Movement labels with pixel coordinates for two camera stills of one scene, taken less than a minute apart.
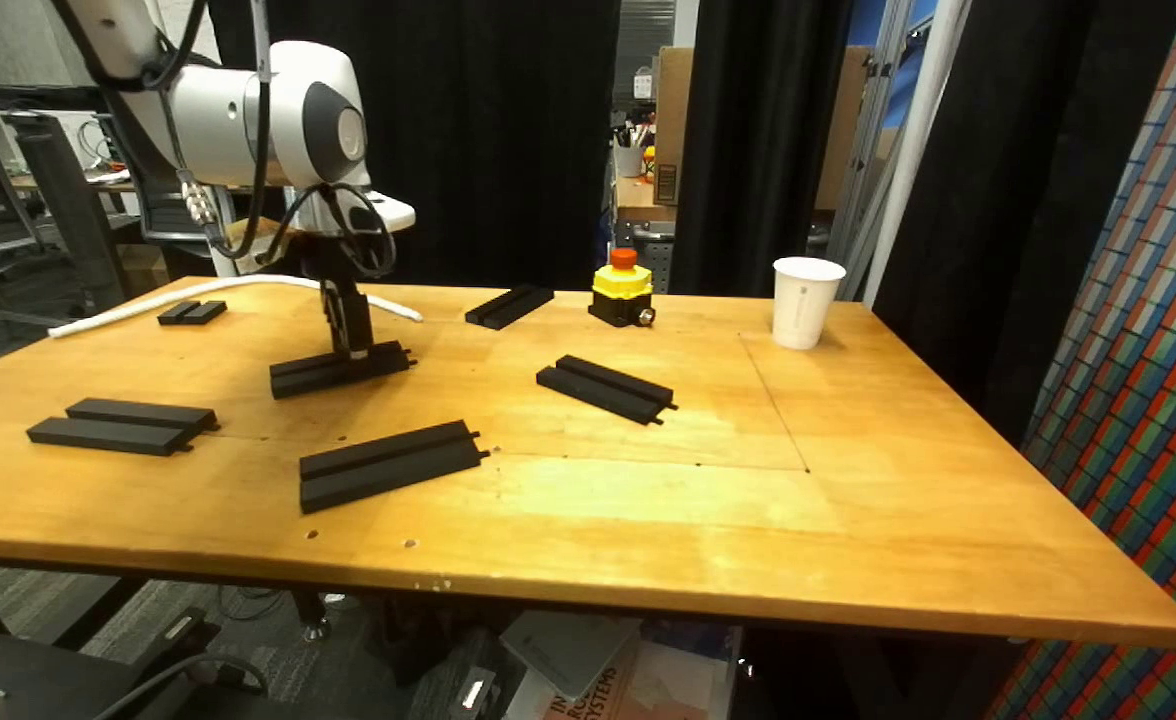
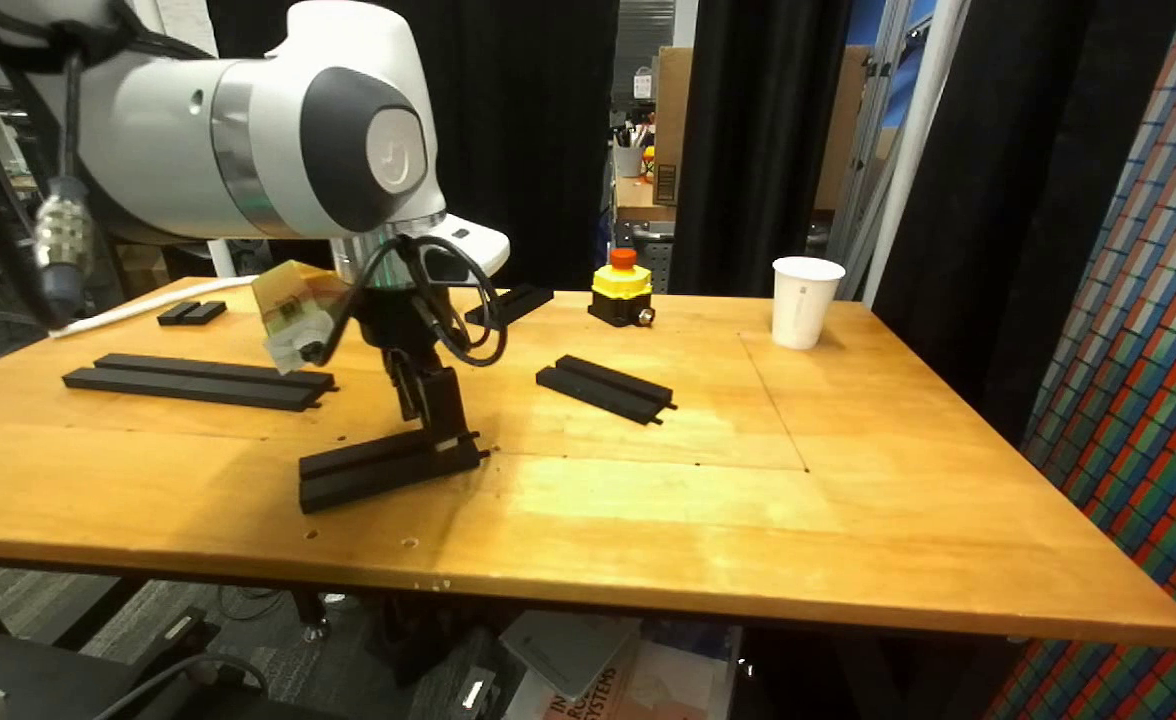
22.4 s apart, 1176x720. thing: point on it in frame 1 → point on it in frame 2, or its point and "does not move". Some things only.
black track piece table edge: x=126 y=427 → x=155 y=375
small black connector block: x=194 y=315 does not move
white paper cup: x=805 y=294 does not move
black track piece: x=611 y=388 does not move
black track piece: x=384 y=461 does not move
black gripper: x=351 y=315 → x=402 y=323
